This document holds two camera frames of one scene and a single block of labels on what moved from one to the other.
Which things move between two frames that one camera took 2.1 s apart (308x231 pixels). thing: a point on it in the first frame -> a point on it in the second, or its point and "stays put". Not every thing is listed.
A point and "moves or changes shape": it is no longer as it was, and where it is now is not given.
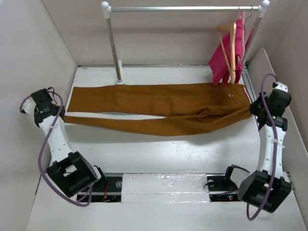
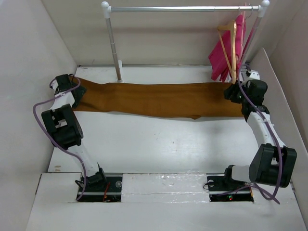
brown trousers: (157, 110) moves or changes shape
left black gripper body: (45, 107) -> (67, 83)
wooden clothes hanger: (233, 28) stays put
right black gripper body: (255, 107) -> (237, 95)
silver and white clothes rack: (261, 9) stays put
